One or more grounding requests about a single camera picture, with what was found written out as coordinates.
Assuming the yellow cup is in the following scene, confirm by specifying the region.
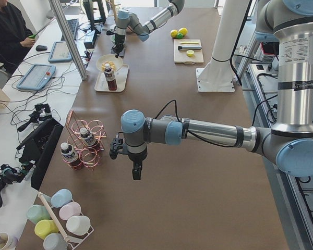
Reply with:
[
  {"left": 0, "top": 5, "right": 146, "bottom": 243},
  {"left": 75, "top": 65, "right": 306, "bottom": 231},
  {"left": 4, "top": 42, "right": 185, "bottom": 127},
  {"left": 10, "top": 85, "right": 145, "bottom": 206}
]
[{"left": 34, "top": 219, "right": 59, "bottom": 240}]

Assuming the black computer mouse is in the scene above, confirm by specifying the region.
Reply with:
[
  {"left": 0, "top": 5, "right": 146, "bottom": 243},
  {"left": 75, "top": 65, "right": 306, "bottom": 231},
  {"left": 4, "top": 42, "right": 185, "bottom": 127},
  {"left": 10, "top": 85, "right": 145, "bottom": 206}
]
[{"left": 35, "top": 45, "right": 47, "bottom": 52}]

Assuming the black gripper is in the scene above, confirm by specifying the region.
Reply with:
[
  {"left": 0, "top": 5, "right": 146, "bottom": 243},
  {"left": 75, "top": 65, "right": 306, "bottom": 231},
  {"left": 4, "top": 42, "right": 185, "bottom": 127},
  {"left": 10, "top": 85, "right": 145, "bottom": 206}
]
[
  {"left": 113, "top": 34, "right": 126, "bottom": 58},
  {"left": 128, "top": 148, "right": 148, "bottom": 180}
]

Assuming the green lime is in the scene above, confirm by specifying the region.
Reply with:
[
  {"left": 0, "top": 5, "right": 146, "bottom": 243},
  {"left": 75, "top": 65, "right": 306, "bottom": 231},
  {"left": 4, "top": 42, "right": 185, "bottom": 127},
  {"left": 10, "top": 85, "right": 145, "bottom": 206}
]
[{"left": 176, "top": 33, "right": 184, "bottom": 39}]

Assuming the aluminium frame post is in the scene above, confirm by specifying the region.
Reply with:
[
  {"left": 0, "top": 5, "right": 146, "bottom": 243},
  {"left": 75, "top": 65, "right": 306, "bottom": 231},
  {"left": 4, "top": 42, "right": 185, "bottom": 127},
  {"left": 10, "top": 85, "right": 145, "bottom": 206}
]
[{"left": 49, "top": 0, "right": 88, "bottom": 80}]

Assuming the bamboo cutting board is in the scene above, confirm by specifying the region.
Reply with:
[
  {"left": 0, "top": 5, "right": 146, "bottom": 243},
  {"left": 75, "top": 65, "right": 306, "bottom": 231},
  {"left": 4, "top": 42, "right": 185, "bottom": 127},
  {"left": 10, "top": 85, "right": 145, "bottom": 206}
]
[{"left": 173, "top": 39, "right": 204, "bottom": 64}]

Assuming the dark drink bottle on tray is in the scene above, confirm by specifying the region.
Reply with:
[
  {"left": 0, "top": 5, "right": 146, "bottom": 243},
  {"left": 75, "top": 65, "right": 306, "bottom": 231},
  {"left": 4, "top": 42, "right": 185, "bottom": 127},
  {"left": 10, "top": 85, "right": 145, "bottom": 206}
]
[{"left": 104, "top": 65, "right": 117, "bottom": 91}]

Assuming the blue teach pendant near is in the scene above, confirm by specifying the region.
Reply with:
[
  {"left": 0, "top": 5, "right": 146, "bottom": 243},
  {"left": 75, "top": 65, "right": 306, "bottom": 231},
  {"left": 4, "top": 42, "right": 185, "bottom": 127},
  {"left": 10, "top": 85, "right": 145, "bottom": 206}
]
[{"left": 16, "top": 64, "right": 56, "bottom": 91}]

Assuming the yellow lemon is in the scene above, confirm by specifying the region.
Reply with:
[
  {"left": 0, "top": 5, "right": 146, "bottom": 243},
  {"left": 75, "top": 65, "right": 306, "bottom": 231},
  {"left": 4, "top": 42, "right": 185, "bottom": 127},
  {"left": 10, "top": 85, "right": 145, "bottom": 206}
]
[
  {"left": 178, "top": 28, "right": 188, "bottom": 36},
  {"left": 170, "top": 29, "right": 178, "bottom": 38}
]

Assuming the grey cup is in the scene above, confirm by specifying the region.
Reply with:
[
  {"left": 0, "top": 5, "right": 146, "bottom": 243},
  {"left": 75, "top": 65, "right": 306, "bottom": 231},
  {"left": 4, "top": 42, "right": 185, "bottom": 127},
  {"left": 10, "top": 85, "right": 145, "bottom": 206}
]
[{"left": 43, "top": 233, "right": 68, "bottom": 250}]

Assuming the green cup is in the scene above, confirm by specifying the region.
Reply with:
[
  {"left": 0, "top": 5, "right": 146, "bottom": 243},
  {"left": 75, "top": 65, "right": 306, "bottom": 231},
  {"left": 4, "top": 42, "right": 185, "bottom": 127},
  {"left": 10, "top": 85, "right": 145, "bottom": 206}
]
[{"left": 26, "top": 205, "right": 51, "bottom": 224}]

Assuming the green bowl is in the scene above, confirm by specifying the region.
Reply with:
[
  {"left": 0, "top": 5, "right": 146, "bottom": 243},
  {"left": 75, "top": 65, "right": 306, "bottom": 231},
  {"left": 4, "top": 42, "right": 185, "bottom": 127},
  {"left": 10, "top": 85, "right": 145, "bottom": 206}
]
[{"left": 110, "top": 35, "right": 115, "bottom": 44}]

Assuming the bottle in rack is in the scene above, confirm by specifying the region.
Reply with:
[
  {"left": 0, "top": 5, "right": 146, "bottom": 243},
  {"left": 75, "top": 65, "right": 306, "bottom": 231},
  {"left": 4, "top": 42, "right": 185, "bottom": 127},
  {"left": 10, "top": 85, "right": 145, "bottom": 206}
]
[
  {"left": 61, "top": 142, "right": 82, "bottom": 170},
  {"left": 80, "top": 127, "right": 100, "bottom": 151}
]

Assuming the grey folded cloth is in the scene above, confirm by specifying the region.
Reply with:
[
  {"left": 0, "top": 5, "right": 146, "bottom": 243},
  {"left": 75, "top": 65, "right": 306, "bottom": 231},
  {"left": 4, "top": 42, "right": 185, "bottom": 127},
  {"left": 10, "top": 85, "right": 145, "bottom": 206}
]
[{"left": 111, "top": 47, "right": 126, "bottom": 58}]

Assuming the white cup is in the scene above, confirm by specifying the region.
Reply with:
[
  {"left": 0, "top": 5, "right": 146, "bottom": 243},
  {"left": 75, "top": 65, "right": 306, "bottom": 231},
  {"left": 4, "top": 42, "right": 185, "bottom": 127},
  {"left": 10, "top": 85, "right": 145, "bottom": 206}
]
[{"left": 66, "top": 215, "right": 91, "bottom": 236}]

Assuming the cream rabbit tray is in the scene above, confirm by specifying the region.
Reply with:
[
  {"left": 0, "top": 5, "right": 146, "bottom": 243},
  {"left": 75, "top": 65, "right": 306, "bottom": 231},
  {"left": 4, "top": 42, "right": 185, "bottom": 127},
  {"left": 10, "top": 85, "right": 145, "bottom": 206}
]
[{"left": 94, "top": 64, "right": 129, "bottom": 92}]

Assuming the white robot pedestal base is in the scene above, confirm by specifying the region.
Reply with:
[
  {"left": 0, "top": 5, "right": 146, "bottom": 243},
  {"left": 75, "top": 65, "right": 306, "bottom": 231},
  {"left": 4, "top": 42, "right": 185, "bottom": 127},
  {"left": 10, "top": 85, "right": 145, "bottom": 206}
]
[{"left": 196, "top": 0, "right": 251, "bottom": 93}]

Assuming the braided glazed donut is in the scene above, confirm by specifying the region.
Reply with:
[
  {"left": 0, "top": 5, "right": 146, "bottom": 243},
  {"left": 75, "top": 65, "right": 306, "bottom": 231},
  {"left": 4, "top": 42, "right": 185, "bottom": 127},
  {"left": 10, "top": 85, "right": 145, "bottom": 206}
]
[{"left": 101, "top": 61, "right": 116, "bottom": 71}]

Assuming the white round plate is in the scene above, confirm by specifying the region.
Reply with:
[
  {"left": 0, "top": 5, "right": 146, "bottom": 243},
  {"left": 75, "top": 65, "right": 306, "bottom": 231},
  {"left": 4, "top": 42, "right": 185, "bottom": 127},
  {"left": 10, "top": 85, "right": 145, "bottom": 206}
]
[{"left": 96, "top": 54, "right": 123, "bottom": 72}]

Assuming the yellow lemon upper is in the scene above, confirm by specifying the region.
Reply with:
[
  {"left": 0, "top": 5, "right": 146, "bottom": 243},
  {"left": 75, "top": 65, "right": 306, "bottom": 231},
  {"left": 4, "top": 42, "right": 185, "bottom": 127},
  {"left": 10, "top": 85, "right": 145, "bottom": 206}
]
[{"left": 178, "top": 28, "right": 188, "bottom": 36}]

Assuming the black keyboard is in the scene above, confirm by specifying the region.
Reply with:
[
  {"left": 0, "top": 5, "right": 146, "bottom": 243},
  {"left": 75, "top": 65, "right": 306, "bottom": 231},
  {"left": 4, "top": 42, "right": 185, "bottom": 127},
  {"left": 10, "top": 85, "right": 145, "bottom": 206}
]
[{"left": 67, "top": 18, "right": 79, "bottom": 40}]

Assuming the wooden mug tree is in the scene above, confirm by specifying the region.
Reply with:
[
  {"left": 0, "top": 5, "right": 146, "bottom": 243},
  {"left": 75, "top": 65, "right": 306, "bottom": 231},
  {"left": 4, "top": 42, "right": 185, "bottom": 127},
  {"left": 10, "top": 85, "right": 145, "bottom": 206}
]
[{"left": 104, "top": 0, "right": 121, "bottom": 31}]

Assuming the blue teach pendant far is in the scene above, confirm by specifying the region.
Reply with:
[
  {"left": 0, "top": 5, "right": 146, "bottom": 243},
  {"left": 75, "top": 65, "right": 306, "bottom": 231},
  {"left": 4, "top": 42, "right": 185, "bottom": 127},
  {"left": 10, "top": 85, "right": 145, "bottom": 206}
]
[{"left": 48, "top": 41, "right": 72, "bottom": 63}]

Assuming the light blue cup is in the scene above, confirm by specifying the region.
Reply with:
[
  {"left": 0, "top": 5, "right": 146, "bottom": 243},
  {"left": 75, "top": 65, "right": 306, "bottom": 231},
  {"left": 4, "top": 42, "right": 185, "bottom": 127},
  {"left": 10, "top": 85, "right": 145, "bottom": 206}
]
[{"left": 51, "top": 189, "right": 73, "bottom": 208}]

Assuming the seated person in black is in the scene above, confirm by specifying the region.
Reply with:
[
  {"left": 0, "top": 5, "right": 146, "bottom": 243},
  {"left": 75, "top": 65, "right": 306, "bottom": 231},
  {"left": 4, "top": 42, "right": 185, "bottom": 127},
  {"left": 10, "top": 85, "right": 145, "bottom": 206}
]
[{"left": 0, "top": 1, "right": 35, "bottom": 74}]

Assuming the yellow lemon lower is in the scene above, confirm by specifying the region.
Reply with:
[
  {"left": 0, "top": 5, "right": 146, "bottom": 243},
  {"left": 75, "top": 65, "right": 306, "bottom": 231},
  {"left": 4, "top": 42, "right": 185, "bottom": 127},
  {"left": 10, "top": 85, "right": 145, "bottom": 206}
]
[{"left": 170, "top": 29, "right": 178, "bottom": 38}]

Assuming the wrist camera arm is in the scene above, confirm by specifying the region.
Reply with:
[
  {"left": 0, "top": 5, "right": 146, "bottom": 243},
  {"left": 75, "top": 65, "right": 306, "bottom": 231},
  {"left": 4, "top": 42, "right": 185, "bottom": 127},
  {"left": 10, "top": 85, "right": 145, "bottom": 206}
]
[
  {"left": 106, "top": 30, "right": 116, "bottom": 35},
  {"left": 109, "top": 132, "right": 127, "bottom": 160}
]

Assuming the steel cylindrical grinder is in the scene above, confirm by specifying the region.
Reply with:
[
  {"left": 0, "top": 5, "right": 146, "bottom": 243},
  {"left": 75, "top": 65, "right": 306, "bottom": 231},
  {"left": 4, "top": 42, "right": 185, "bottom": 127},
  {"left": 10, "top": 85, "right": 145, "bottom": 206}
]
[{"left": 177, "top": 45, "right": 202, "bottom": 51}]

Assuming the copper wire bottle rack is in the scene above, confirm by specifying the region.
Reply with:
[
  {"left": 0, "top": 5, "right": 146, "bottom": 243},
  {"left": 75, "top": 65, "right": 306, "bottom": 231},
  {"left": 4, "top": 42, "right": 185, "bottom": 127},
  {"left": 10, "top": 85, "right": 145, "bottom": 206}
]
[{"left": 65, "top": 110, "right": 107, "bottom": 170}]

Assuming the pink cup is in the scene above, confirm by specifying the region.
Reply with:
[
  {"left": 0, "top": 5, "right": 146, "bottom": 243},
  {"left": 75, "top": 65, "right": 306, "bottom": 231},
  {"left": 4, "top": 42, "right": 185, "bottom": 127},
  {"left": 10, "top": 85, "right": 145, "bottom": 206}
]
[{"left": 59, "top": 202, "right": 81, "bottom": 221}]

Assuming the bottle in rack lower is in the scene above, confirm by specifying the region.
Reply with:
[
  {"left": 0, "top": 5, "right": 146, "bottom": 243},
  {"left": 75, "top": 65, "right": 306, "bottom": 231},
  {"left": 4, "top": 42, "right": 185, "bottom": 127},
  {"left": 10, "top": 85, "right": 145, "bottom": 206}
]
[{"left": 61, "top": 142, "right": 82, "bottom": 170}]

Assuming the half lemon slice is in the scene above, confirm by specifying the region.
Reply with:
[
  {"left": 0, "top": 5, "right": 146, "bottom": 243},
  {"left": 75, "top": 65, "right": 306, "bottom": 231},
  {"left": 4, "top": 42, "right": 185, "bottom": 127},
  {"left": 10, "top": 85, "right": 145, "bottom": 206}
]
[{"left": 186, "top": 50, "right": 195, "bottom": 57}]

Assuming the bottle in rack upper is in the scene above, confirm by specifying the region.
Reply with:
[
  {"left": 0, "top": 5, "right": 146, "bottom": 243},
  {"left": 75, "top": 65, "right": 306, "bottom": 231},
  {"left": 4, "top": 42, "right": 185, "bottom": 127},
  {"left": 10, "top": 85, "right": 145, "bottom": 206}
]
[{"left": 80, "top": 127, "right": 100, "bottom": 151}]

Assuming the blue teach pendant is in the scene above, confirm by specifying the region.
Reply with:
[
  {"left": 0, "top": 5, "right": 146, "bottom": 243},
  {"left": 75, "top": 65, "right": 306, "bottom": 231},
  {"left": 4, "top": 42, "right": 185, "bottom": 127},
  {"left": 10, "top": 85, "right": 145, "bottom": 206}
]
[
  {"left": 48, "top": 41, "right": 72, "bottom": 63},
  {"left": 16, "top": 64, "right": 56, "bottom": 91}
]

